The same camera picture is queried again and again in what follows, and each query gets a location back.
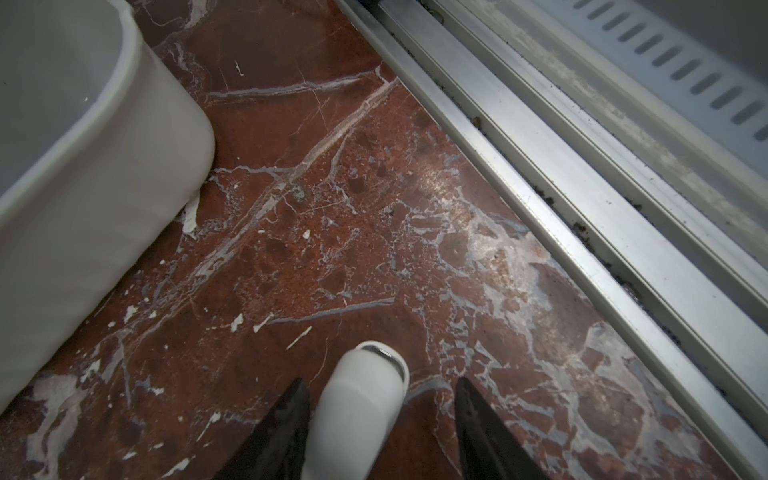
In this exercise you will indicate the white plastic tray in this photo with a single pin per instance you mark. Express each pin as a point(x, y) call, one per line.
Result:
point(101, 147)

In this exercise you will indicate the white mini stapler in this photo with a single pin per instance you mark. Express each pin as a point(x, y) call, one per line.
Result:
point(356, 413)

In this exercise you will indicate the white slotted cable duct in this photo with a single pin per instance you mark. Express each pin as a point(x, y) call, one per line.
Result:
point(716, 96)

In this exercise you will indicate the aluminium front rail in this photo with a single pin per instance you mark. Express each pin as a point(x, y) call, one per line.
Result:
point(662, 227)

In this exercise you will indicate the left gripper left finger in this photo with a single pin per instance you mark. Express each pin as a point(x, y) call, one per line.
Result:
point(276, 447)

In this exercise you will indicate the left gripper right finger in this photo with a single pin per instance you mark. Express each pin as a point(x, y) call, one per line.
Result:
point(487, 448)

